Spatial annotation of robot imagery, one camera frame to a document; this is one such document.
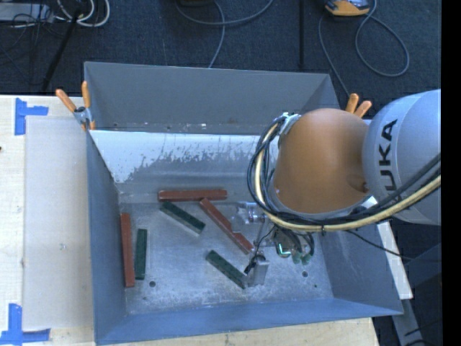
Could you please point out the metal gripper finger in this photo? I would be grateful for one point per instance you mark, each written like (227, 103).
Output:
(260, 270)
(248, 215)

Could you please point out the red-brown flat block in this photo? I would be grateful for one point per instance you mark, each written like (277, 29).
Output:
(223, 220)
(127, 251)
(192, 195)

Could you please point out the dark green flat block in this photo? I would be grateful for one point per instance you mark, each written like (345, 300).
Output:
(183, 216)
(226, 267)
(141, 254)

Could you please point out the grey metal bin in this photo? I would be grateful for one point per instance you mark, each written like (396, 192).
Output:
(180, 294)

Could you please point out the pale flat board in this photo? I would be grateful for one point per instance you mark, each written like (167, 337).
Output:
(54, 211)

